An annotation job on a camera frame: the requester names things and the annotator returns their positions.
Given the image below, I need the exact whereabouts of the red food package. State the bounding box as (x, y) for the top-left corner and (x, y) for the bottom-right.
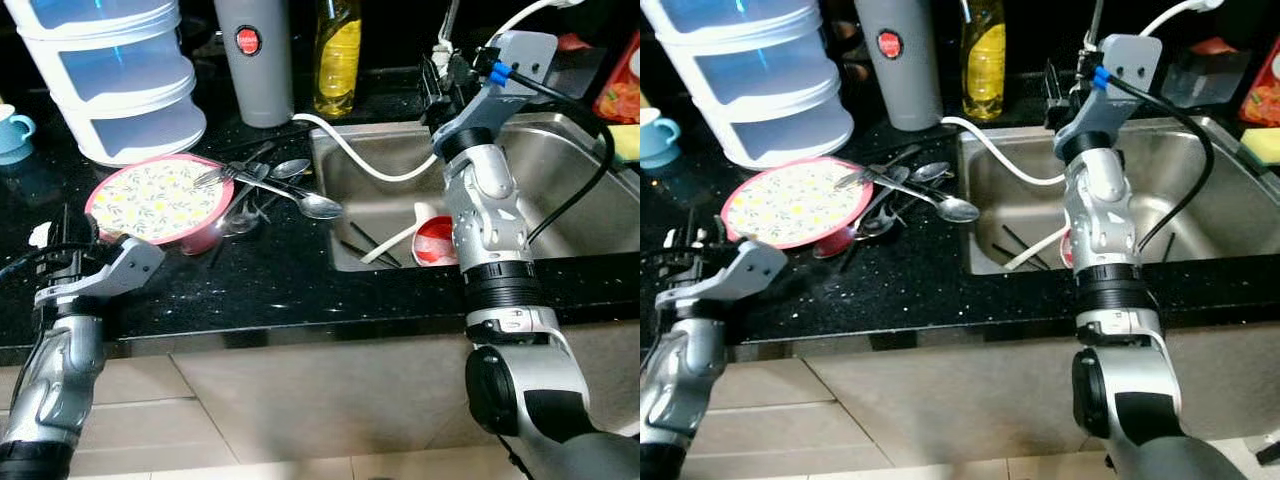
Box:
(594, 30), (641, 125)
(1240, 58), (1280, 128)

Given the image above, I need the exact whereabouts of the pink rimmed floral plate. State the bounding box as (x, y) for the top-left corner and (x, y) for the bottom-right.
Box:
(720, 157), (875, 250)
(85, 154), (237, 247)

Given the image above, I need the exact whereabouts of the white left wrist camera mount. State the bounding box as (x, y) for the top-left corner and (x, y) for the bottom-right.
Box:
(655, 240), (789, 312)
(35, 236), (166, 312)

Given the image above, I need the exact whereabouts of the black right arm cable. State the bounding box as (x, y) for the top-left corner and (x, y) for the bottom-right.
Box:
(488, 62), (617, 247)
(1093, 66), (1217, 253)

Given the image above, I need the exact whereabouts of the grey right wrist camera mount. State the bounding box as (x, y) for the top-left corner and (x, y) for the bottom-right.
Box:
(433, 30), (560, 153)
(1053, 34), (1165, 153)

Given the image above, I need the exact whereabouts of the white stacked plastic container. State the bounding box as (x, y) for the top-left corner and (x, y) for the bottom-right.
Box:
(640, 0), (857, 170)
(0, 0), (208, 167)

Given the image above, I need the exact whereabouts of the white plastic soup spoon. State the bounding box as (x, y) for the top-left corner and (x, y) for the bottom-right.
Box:
(360, 202), (439, 267)
(1002, 226), (1070, 272)

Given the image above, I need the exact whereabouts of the clear container red lid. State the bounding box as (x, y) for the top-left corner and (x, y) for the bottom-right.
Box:
(550, 33), (608, 99)
(1160, 38), (1251, 109)

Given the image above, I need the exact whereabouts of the blue mug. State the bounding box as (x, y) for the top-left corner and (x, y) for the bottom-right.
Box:
(640, 107), (684, 170)
(0, 103), (38, 167)

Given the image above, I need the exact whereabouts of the large metal spoon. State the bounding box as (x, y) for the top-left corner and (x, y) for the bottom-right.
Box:
(225, 165), (345, 222)
(862, 170), (981, 224)

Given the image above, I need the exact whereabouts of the yellow dish soap bottle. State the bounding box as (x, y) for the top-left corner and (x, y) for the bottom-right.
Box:
(313, 0), (363, 119)
(960, 0), (1009, 122)

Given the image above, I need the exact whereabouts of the grey thermos bottle red label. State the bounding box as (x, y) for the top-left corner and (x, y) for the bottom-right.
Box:
(853, 0), (944, 132)
(213, 0), (296, 129)

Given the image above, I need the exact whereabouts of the stainless steel sink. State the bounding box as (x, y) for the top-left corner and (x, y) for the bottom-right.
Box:
(957, 115), (1280, 277)
(308, 110), (641, 274)

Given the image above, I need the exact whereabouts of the white flexible hose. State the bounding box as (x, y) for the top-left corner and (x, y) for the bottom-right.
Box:
(940, 0), (1227, 188)
(290, 0), (583, 184)

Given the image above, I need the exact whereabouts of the metal fork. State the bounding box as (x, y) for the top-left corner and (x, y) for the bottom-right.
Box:
(192, 163), (269, 192)
(835, 165), (903, 193)

